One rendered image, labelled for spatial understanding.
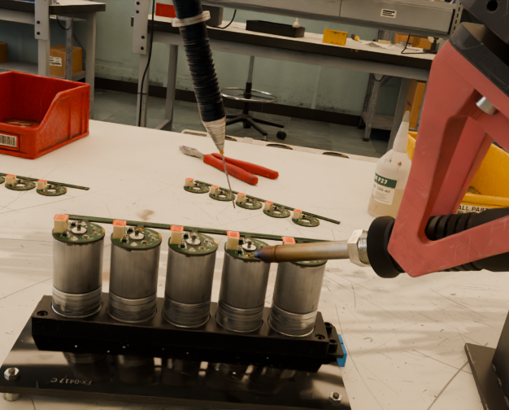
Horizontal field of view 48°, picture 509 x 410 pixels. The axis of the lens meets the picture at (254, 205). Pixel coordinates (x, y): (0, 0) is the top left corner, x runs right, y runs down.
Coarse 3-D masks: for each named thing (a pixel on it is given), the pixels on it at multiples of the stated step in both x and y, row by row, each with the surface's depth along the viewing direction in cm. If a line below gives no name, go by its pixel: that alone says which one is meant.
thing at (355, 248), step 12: (348, 240) 24; (360, 240) 23; (264, 252) 27; (276, 252) 26; (288, 252) 26; (300, 252) 25; (312, 252) 25; (324, 252) 24; (336, 252) 24; (348, 252) 23; (360, 252) 23; (360, 264) 23
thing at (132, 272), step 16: (112, 256) 28; (128, 256) 27; (144, 256) 28; (112, 272) 28; (128, 272) 28; (144, 272) 28; (112, 288) 28; (128, 288) 28; (144, 288) 28; (112, 304) 29; (128, 304) 28; (144, 304) 29; (128, 320) 29; (144, 320) 29
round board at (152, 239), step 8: (128, 232) 29; (144, 232) 29; (152, 232) 29; (112, 240) 28; (120, 240) 28; (128, 240) 28; (144, 240) 28; (152, 240) 28; (160, 240) 28; (128, 248) 27; (136, 248) 27; (144, 248) 27; (152, 248) 28
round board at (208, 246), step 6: (186, 234) 29; (198, 234) 30; (204, 234) 30; (168, 240) 28; (204, 240) 29; (210, 240) 29; (174, 246) 28; (180, 246) 28; (186, 246) 28; (192, 246) 28; (198, 246) 28; (204, 246) 28; (210, 246) 28; (216, 246) 28; (180, 252) 27; (186, 252) 27; (192, 252) 27; (198, 252) 28; (204, 252) 28; (210, 252) 28
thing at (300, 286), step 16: (288, 272) 28; (304, 272) 28; (320, 272) 29; (288, 288) 29; (304, 288) 28; (320, 288) 29; (272, 304) 30; (288, 304) 29; (304, 304) 29; (272, 320) 30; (288, 320) 29; (304, 320) 29
